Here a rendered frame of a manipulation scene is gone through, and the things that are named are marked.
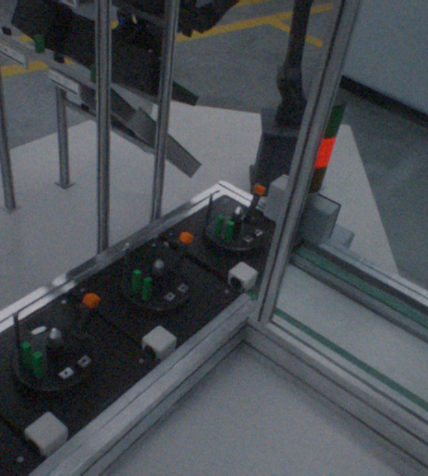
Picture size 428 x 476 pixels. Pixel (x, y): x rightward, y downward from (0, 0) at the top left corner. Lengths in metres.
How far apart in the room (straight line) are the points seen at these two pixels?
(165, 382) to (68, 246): 0.52
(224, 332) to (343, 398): 0.25
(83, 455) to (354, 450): 0.48
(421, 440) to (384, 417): 0.07
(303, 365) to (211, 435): 0.22
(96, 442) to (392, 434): 0.52
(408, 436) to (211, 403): 0.35
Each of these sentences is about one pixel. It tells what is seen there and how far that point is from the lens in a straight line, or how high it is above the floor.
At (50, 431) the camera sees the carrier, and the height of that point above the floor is 0.99.
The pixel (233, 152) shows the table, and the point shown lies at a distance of 1.85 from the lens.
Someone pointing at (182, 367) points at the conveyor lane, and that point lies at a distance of 1.04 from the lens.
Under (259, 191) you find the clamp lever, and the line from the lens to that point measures 1.30.
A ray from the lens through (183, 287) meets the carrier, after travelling 1.11.
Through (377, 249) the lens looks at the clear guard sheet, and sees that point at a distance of 0.93.
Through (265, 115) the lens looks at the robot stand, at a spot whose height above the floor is 1.06.
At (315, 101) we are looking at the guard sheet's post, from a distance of 0.88.
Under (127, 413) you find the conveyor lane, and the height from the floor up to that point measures 0.96.
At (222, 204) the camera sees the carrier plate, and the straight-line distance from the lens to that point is 1.40.
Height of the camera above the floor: 1.77
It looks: 39 degrees down
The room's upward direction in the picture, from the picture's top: 10 degrees clockwise
